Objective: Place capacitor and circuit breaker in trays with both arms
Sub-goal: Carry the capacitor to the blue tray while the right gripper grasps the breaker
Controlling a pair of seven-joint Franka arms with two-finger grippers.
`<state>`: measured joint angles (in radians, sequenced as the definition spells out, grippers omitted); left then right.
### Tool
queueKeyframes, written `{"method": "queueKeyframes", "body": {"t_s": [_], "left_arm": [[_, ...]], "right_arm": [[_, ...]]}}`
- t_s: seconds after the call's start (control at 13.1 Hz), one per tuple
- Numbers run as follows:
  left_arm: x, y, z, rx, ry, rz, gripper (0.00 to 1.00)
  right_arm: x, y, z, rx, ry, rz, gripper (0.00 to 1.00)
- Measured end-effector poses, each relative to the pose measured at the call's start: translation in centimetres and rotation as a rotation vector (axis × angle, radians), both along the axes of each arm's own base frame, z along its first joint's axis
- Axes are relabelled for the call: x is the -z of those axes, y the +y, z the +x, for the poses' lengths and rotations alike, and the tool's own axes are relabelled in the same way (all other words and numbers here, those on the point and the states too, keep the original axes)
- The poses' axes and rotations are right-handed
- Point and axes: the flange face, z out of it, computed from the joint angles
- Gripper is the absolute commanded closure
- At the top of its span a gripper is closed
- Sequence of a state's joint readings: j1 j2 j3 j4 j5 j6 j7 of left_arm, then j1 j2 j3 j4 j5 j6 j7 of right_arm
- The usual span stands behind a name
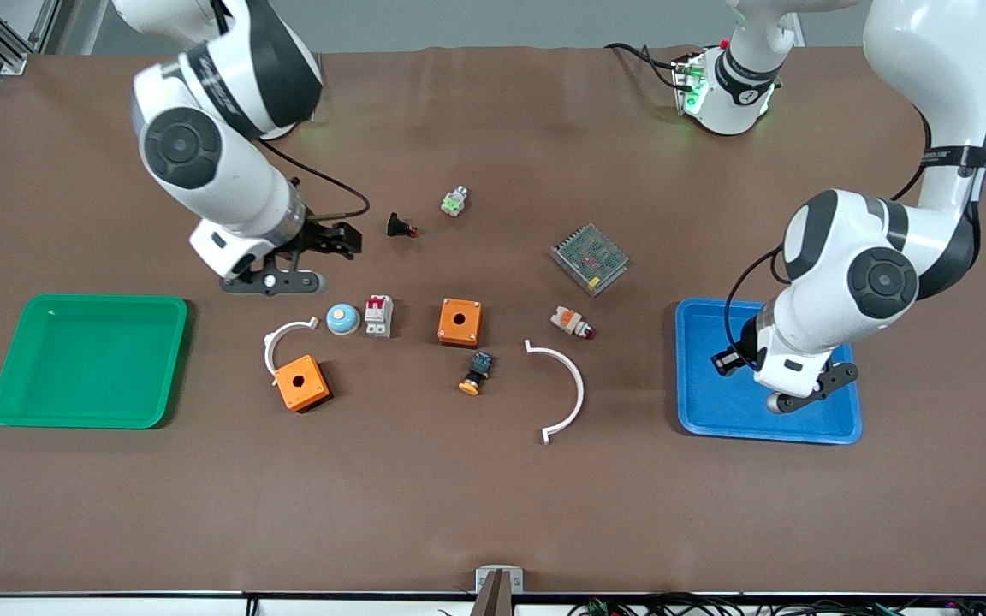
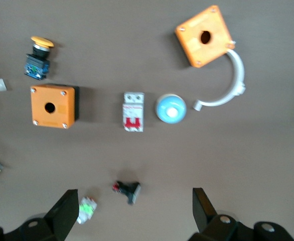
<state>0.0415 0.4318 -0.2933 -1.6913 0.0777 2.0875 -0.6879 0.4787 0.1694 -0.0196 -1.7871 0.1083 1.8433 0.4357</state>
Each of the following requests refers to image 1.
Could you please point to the brown table mat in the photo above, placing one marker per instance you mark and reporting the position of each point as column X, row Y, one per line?
column 493, row 496

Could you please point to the small white green switch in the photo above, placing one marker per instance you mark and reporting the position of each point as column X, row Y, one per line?
column 454, row 202

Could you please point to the metal mesh power supply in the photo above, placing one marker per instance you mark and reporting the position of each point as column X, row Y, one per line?
column 590, row 259

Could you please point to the small black red button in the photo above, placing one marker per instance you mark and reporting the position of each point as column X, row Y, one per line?
column 394, row 225

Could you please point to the blue plastic tray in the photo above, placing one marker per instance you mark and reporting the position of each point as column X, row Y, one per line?
column 715, row 411

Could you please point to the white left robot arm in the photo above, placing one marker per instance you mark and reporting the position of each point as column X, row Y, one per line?
column 878, row 282

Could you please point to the aluminium frame profile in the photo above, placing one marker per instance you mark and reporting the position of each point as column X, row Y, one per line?
column 5, row 51

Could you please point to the green plastic tray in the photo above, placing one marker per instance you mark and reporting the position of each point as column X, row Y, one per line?
column 91, row 359

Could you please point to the blue dome buzzer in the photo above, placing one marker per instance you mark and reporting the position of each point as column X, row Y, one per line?
column 343, row 319

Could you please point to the large white curved plastic strip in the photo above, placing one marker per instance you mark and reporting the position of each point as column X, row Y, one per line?
column 580, row 389

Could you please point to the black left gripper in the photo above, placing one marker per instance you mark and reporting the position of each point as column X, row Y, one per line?
column 748, row 349

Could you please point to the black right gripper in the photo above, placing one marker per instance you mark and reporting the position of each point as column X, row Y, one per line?
column 318, row 234

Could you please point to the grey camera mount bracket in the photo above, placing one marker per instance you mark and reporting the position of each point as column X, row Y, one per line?
column 498, row 582

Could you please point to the orange white red push button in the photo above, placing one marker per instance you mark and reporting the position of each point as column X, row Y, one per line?
column 568, row 321

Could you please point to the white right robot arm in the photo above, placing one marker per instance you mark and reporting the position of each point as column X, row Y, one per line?
column 202, row 145

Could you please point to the orange button box with hole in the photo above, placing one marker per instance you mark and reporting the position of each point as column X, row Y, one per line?
column 301, row 383
column 460, row 323

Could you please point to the black switch with orange cap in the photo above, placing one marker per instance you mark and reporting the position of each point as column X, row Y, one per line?
column 479, row 366

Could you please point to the small white curved plastic strip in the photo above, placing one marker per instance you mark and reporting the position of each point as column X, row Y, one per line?
column 269, row 351

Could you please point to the white red circuit breaker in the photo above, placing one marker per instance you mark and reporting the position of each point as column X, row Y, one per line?
column 378, row 316

